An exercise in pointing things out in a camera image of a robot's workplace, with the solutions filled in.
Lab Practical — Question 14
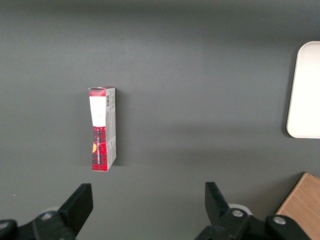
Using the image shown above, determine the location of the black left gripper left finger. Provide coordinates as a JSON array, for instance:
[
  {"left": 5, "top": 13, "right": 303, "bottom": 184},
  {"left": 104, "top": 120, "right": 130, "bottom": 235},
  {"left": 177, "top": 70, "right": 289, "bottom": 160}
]
[{"left": 32, "top": 183, "right": 94, "bottom": 240}]

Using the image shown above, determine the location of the white tray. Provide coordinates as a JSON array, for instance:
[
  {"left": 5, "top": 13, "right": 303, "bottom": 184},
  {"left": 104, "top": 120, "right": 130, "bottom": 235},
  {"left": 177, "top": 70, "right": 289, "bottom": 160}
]
[{"left": 286, "top": 40, "right": 320, "bottom": 139}]

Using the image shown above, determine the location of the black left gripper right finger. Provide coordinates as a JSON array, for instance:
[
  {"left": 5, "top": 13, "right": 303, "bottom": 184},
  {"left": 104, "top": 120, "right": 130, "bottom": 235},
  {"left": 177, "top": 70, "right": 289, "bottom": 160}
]
[{"left": 194, "top": 181, "right": 253, "bottom": 240}]

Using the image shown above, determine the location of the red tartan cardboard box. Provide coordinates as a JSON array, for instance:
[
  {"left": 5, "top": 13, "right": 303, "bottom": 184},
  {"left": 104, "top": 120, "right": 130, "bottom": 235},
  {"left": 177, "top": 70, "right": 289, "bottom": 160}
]
[{"left": 87, "top": 86, "right": 118, "bottom": 173}]

